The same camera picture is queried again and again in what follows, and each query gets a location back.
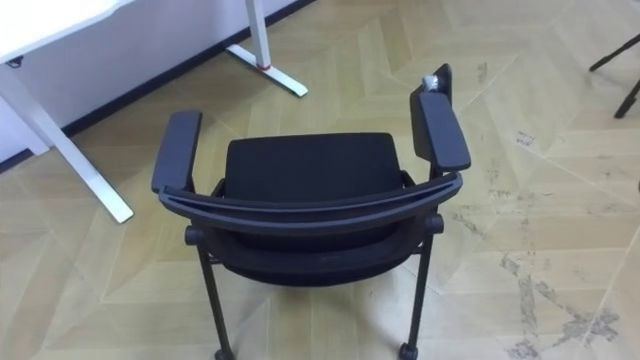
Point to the white desk with metal legs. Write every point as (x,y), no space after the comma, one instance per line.
(35,25)

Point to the black office chair with armrests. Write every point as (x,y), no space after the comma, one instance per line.
(310,170)

